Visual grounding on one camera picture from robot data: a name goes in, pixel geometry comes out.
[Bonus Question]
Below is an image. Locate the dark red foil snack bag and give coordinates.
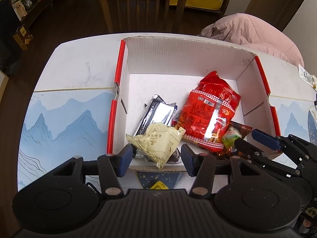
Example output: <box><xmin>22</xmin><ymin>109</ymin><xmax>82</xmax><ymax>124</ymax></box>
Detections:
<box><xmin>219</xmin><ymin>121</ymin><xmax>253</xmax><ymax>157</ymax></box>

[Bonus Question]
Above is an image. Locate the green jelly cup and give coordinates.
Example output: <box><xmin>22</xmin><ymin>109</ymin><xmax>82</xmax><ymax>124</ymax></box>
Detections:
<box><xmin>221</xmin><ymin>127</ymin><xmax>242</xmax><ymax>151</ymax></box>

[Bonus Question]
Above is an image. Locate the yellow minion snack packet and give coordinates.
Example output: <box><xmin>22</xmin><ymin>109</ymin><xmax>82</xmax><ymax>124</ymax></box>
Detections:
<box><xmin>149</xmin><ymin>180</ymin><xmax>169</xmax><ymax>190</ymax></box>

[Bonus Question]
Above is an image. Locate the large red snack bag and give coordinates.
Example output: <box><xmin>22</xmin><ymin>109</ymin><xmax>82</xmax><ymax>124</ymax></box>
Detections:
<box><xmin>172</xmin><ymin>89</ymin><xmax>236</xmax><ymax>152</ymax></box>

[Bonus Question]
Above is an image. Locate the cream yellow snack bag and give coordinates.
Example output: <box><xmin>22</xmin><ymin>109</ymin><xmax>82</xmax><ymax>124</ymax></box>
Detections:
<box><xmin>126</xmin><ymin>123</ymin><xmax>186</xmax><ymax>169</ymax></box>

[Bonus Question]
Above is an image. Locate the red checkered snack packet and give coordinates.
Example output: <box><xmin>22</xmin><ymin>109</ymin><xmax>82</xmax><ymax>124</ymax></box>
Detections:
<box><xmin>195</xmin><ymin>70</ymin><xmax>241</xmax><ymax>115</ymax></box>

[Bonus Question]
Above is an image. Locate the silver foil cookie pack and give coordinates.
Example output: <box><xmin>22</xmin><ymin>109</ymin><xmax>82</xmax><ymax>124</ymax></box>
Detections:
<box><xmin>133</xmin><ymin>94</ymin><xmax>178</xmax><ymax>136</ymax></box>

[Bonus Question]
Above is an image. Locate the black small snack packet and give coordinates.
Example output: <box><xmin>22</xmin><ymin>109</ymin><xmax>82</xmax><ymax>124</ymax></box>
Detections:
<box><xmin>168</xmin><ymin>148</ymin><xmax>181</xmax><ymax>163</ymax></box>

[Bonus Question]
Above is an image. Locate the grey desk lamp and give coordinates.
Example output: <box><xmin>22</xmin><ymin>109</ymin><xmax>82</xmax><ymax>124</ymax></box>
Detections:
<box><xmin>314</xmin><ymin>93</ymin><xmax>317</xmax><ymax>111</ymax></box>

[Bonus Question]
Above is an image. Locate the blue mountain table mat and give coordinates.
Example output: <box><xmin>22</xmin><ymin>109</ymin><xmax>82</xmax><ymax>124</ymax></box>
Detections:
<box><xmin>17</xmin><ymin>88</ymin><xmax>316</xmax><ymax>191</ymax></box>

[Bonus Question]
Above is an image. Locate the white paper packet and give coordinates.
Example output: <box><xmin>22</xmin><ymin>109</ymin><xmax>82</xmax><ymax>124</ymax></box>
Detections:
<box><xmin>298</xmin><ymin>64</ymin><xmax>317</xmax><ymax>91</ymax></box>

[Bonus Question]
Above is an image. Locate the red cardboard box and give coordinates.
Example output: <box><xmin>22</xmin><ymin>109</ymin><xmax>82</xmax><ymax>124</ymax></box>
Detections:
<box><xmin>106</xmin><ymin>35</ymin><xmax>282</xmax><ymax>172</ymax></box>

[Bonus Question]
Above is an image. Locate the pink jacket on chair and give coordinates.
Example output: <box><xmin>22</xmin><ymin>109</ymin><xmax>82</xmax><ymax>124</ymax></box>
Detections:
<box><xmin>199</xmin><ymin>13</ymin><xmax>304</xmax><ymax>67</ymax></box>

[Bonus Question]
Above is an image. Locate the brown cardboard gift box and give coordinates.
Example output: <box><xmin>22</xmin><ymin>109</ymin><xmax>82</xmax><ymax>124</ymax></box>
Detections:
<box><xmin>13</xmin><ymin>26</ymin><xmax>33</xmax><ymax>51</ymax></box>

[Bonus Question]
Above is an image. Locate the wooden dining chair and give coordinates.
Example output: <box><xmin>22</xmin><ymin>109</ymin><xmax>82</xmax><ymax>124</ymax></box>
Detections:
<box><xmin>99</xmin><ymin>0</ymin><xmax>186</xmax><ymax>33</ymax></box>

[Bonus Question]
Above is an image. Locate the dark tv cabinet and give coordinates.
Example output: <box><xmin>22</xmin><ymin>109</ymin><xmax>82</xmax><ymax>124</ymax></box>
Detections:
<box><xmin>1</xmin><ymin>0</ymin><xmax>53</xmax><ymax>66</ymax></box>

